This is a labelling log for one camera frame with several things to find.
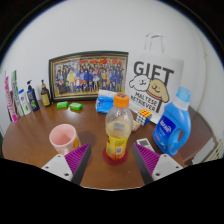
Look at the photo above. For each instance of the orange-capped clear drink bottle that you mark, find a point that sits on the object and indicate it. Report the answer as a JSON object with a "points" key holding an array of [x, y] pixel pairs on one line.
{"points": [[118, 133]]}

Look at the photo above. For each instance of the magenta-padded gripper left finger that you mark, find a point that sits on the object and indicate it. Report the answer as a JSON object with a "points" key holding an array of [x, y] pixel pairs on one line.
{"points": [[77, 159]]}

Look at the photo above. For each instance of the blue detergent bottle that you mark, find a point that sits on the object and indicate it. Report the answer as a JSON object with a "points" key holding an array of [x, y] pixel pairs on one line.
{"points": [[170, 128]]}

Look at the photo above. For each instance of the amber pump bottle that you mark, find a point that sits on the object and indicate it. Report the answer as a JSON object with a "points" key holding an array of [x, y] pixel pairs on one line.
{"points": [[45, 97]]}

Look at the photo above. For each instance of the white remote control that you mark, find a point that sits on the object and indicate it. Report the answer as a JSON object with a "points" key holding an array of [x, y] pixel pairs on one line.
{"points": [[145, 144]]}

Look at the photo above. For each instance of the small green box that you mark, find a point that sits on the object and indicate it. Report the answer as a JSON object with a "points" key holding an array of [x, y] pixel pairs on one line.
{"points": [[62, 105], [75, 106]]}

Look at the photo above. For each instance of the blue tissue pack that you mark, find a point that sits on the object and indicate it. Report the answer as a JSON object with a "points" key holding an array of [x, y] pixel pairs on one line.
{"points": [[104, 103]]}

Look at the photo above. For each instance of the framed group photo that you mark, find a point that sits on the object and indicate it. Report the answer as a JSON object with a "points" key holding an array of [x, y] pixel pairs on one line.
{"points": [[86, 76]]}

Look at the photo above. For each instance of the dark wooden side table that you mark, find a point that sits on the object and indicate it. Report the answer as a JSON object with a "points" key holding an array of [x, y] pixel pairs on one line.
{"points": [[198, 133]]}

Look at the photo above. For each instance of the pink mug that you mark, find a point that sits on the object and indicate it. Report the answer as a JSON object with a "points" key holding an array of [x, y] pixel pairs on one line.
{"points": [[63, 138]]}

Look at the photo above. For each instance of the small colourful snack packet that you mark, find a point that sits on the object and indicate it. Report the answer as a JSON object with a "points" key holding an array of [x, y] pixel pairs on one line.
{"points": [[135, 125]]}

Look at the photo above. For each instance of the white radiator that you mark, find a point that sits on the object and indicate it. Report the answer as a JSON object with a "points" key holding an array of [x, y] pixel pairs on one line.
{"points": [[216, 151]]}

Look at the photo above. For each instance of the white gift bag with dogs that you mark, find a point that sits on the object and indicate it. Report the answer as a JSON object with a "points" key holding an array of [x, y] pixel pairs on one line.
{"points": [[153, 83]]}

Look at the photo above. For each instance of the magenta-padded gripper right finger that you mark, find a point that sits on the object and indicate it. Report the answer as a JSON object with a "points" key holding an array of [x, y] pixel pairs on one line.
{"points": [[147, 159]]}

